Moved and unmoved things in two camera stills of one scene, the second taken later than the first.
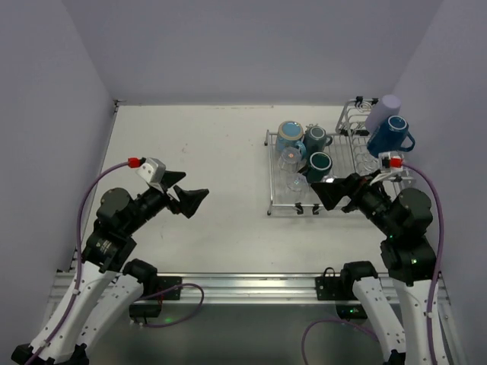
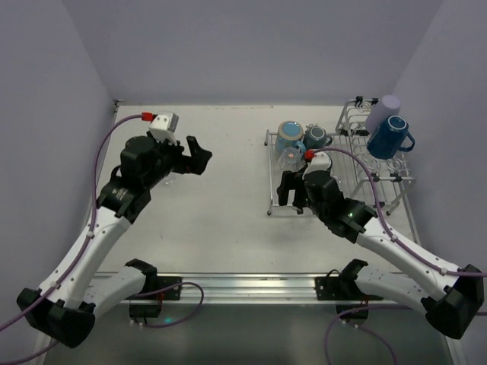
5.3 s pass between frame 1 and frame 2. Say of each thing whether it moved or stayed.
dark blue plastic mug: stayed
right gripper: moved
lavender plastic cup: stayed
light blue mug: stayed
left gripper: moved
